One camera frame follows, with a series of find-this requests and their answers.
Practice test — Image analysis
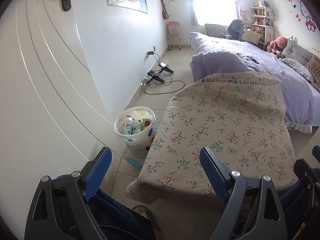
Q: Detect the white plastic bottle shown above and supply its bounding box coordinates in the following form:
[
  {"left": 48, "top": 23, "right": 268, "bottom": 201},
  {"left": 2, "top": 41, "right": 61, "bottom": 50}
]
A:
[{"left": 123, "top": 115, "right": 133, "bottom": 135}]

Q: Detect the white trash bin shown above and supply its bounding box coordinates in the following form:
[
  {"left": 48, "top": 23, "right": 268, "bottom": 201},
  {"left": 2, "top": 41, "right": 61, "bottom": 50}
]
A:
[{"left": 114, "top": 106, "right": 156, "bottom": 158}]

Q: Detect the blue clothing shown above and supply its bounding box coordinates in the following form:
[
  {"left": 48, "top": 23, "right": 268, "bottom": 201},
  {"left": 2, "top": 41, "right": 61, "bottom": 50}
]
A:
[{"left": 55, "top": 189, "right": 162, "bottom": 239}]

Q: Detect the floral cream cloth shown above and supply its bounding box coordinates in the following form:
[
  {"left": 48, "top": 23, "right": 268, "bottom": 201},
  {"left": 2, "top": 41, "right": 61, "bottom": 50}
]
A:
[{"left": 126, "top": 72, "right": 297, "bottom": 204}]

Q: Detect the brown knitted pillow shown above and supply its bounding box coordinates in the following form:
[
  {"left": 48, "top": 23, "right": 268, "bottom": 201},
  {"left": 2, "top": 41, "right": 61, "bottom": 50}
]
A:
[{"left": 306, "top": 55, "right": 320, "bottom": 91}]

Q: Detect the purple bed blanket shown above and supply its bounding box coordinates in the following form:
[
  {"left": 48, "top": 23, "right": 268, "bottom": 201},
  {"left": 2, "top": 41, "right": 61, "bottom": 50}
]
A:
[{"left": 190, "top": 32, "right": 319, "bottom": 133}]

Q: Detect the black floor pedal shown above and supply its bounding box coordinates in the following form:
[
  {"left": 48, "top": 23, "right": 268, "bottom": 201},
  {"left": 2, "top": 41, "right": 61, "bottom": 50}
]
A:
[
  {"left": 158, "top": 62, "right": 174, "bottom": 74},
  {"left": 146, "top": 70, "right": 165, "bottom": 84}
]

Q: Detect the grey pillow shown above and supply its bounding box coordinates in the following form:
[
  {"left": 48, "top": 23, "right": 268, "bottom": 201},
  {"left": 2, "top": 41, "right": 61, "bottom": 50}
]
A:
[{"left": 282, "top": 39, "right": 313, "bottom": 66}]

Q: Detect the pink plush toy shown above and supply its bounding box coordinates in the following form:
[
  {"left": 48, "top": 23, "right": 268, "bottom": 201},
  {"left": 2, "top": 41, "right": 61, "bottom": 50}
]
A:
[{"left": 267, "top": 36, "right": 287, "bottom": 53}]

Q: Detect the blue desk chair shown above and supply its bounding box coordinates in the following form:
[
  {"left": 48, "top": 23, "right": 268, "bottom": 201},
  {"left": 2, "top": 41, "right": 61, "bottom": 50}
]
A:
[{"left": 222, "top": 20, "right": 244, "bottom": 41}]

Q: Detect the white bookshelf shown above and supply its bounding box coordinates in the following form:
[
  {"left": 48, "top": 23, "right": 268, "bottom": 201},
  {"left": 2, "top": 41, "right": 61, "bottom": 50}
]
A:
[{"left": 251, "top": 6, "right": 275, "bottom": 51}]

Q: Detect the window curtain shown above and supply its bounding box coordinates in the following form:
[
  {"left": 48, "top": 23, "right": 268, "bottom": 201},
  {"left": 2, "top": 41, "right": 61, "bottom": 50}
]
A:
[{"left": 190, "top": 0, "right": 199, "bottom": 26}]

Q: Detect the pink small chair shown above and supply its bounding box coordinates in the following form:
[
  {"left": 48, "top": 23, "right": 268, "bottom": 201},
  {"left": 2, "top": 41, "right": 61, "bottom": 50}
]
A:
[{"left": 167, "top": 21, "right": 181, "bottom": 50}]

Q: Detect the black floor cable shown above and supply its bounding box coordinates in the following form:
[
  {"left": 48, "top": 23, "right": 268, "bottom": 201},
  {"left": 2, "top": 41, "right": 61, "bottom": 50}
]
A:
[{"left": 143, "top": 52, "right": 186, "bottom": 95}]

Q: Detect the hello kitty wall sticker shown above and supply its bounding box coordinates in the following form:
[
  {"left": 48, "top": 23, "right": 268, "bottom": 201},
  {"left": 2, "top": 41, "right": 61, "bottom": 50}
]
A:
[{"left": 286, "top": 0, "right": 317, "bottom": 33}]

